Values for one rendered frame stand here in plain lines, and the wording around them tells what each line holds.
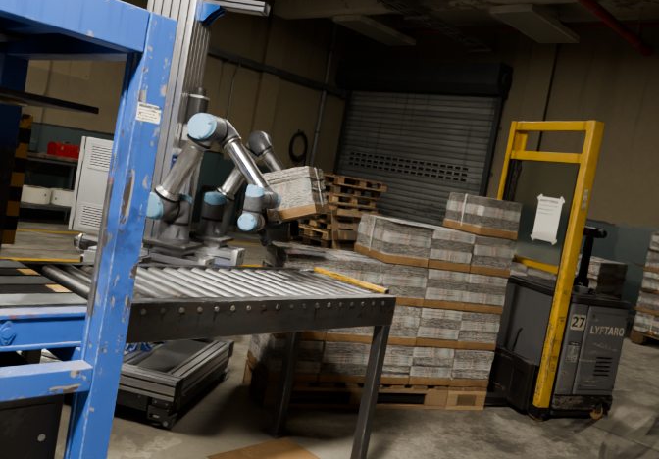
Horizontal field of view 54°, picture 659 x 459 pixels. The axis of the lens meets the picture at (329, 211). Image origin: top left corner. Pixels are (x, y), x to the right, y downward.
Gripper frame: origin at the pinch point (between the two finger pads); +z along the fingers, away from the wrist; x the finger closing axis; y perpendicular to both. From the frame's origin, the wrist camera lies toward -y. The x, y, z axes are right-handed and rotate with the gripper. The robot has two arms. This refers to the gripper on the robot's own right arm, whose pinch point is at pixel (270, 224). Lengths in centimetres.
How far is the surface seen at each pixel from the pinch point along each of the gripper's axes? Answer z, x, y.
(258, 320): -82, -13, -32
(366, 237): 86, -32, -18
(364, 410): -23, -32, -84
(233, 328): -91, -7, -32
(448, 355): 96, -65, -95
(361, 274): 58, -29, -35
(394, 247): 68, -49, -25
